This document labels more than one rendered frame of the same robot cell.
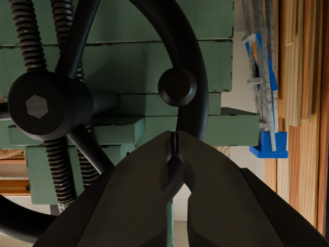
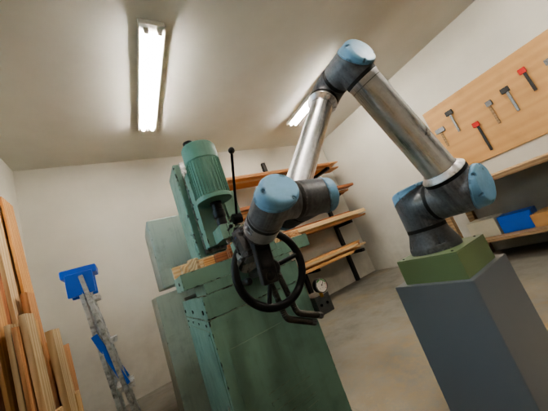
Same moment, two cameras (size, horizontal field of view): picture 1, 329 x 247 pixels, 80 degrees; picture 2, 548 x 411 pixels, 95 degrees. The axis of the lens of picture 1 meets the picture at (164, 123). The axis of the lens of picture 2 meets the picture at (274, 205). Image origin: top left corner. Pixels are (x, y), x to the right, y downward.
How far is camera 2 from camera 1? 0.71 m
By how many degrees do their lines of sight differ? 29
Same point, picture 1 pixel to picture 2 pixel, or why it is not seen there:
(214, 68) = (213, 304)
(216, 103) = (207, 289)
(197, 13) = (227, 325)
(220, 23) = (216, 325)
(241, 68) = (78, 372)
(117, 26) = not seen: hidden behind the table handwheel
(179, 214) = (127, 168)
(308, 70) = (27, 386)
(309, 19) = not seen: outside the picture
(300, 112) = (22, 333)
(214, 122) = (205, 279)
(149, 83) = not seen: hidden behind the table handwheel
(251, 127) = (186, 283)
